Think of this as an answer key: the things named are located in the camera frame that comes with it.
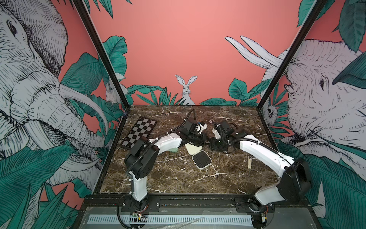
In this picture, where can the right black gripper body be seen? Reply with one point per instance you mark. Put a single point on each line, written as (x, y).
(219, 144)

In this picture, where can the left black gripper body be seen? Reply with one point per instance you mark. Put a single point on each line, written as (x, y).
(198, 140)

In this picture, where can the cream clipper case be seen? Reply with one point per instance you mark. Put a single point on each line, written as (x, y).
(199, 156)

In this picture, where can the mint green clipper case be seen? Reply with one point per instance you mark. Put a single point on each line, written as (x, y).
(173, 150)

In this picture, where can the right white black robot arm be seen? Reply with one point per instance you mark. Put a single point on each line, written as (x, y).
(295, 178)

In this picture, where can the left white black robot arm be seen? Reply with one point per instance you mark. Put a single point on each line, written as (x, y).
(142, 156)

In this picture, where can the cream tweezers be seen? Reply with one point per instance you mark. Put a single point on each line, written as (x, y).
(249, 165)

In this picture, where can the black white checkerboard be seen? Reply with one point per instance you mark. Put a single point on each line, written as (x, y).
(142, 128)

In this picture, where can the white perforated strip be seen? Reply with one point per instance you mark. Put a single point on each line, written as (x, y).
(237, 220)

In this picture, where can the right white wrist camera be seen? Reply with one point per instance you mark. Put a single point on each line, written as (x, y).
(216, 134)

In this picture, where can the black aluminium front rail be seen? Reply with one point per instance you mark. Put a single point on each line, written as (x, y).
(156, 202)

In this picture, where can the right black frame post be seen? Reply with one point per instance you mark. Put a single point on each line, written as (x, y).
(304, 30)

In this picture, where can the black frame post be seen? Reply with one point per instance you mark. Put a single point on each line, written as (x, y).
(304, 30)
(95, 38)

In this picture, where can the left black frame post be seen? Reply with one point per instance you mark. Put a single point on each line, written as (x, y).
(95, 38)

